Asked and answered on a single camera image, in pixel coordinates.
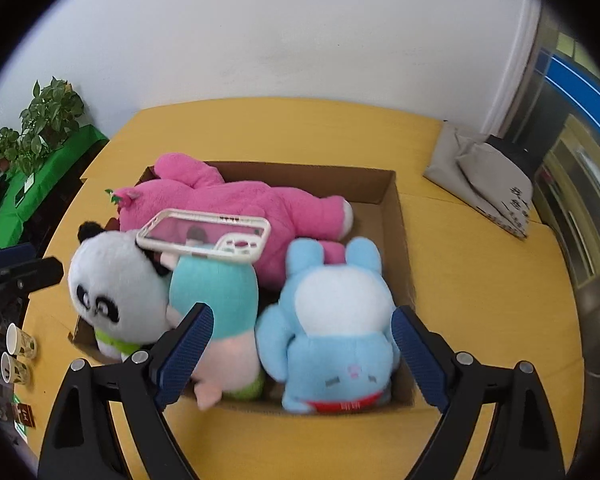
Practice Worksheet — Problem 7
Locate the white phone case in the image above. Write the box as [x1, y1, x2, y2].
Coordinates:
[136, 209, 271, 263]

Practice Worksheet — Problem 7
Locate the potted green plant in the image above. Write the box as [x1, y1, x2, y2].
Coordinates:
[20, 77, 85, 158]

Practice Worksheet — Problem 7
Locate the paper cup lower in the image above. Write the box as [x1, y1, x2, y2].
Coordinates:
[0, 352, 31, 385]

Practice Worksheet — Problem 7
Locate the paper cup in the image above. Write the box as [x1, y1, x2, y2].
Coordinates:
[0, 352, 31, 385]
[5, 323, 38, 360]

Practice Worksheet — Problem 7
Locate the paper cup upper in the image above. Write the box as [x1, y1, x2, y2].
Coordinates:
[5, 323, 38, 360]

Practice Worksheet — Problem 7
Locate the panda plush toy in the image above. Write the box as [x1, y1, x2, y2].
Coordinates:
[68, 221, 171, 361]

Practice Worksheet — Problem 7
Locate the green cloth covered table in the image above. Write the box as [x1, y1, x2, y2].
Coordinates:
[0, 125, 108, 254]

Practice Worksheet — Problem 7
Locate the blue banner sign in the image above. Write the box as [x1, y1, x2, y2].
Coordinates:
[534, 49, 600, 133]

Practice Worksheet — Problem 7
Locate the pink bear plush toy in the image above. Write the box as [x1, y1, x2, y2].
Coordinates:
[112, 153, 354, 289]

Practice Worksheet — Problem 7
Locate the grey cloth bag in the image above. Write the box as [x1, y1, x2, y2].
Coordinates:
[424, 122, 533, 240]

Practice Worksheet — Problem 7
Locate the teal pink pig plush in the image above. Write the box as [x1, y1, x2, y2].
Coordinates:
[160, 252, 264, 411]

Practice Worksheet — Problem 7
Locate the blue rabbit plush toy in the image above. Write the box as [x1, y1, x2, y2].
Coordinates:
[256, 237, 400, 414]

